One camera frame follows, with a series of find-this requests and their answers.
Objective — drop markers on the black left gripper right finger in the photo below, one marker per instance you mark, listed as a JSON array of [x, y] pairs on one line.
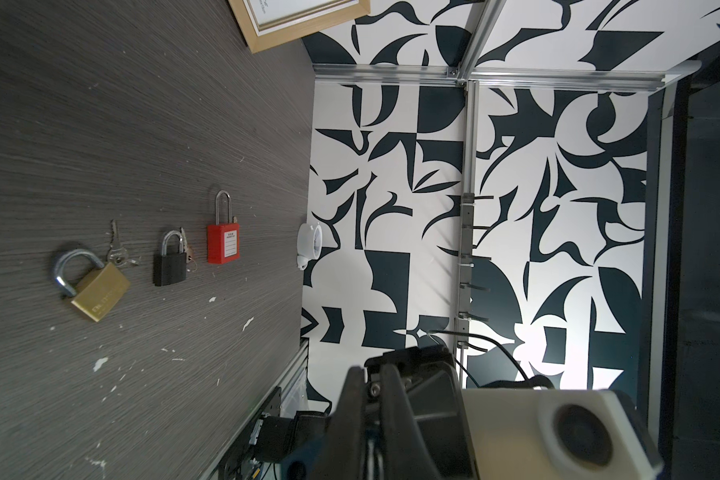
[[405, 453]]

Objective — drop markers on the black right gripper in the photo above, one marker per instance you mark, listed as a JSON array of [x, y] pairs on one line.
[[429, 381]]

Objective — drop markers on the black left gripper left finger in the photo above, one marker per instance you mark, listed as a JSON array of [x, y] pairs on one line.
[[344, 446]]

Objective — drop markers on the red padlock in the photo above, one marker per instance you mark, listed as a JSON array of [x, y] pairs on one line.
[[223, 239]]

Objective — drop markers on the black padlock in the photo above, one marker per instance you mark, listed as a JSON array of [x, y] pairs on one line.
[[170, 268]]

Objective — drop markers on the brass padlock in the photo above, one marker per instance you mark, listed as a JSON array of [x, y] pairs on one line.
[[99, 290]]

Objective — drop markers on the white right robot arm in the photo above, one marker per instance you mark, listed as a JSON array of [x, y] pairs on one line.
[[294, 443]]

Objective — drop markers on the white alarm clock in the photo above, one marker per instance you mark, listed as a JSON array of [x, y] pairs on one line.
[[309, 244]]

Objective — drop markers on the grey wall hook rack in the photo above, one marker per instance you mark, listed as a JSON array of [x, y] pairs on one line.
[[471, 234]]

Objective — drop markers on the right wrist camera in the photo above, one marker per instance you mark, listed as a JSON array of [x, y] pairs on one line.
[[559, 434]]

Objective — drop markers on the gold picture frame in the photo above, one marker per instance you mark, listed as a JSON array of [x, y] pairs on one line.
[[269, 23]]

